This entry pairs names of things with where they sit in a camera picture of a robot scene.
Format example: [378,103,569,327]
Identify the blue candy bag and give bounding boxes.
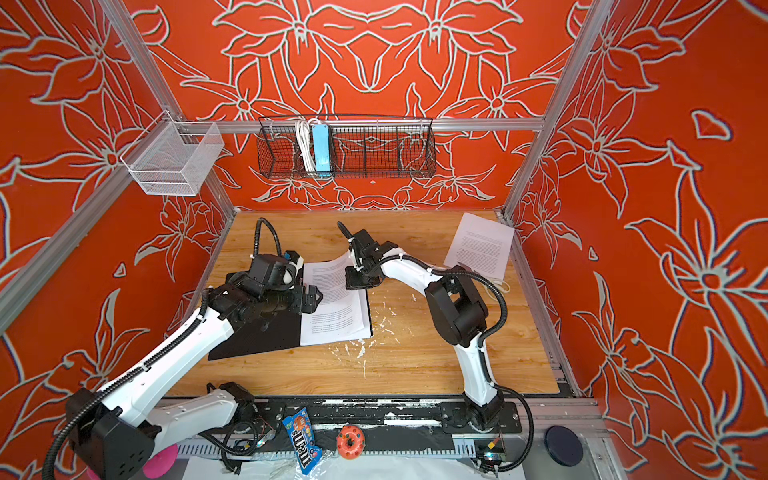
[282,408,323,476]

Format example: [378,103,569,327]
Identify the small green circuit board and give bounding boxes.
[476,436,508,474]

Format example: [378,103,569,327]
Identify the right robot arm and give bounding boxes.
[337,221,534,431]

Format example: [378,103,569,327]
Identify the red toy wheel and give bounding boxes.
[336,425,365,460]

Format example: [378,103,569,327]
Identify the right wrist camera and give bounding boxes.
[348,229,398,269]

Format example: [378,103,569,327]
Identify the black wire basket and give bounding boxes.
[256,114,437,180]

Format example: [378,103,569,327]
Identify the blue white box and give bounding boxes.
[312,123,331,176]

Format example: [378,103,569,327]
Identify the white cable bundle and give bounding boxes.
[294,118,322,174]

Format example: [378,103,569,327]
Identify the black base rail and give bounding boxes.
[233,395,523,434]

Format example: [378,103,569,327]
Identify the grey clip folder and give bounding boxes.
[207,263,374,362]

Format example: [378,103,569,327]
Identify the clear plastic bin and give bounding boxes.
[120,119,224,197]

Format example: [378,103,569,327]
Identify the pink dumbbell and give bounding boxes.
[142,444,178,479]

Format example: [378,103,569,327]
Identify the dark round disc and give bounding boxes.
[544,425,584,467]

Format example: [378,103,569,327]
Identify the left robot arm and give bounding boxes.
[42,245,323,479]

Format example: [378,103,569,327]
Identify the paper sheet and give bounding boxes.
[300,288,373,346]
[443,213,515,283]
[301,250,361,337]

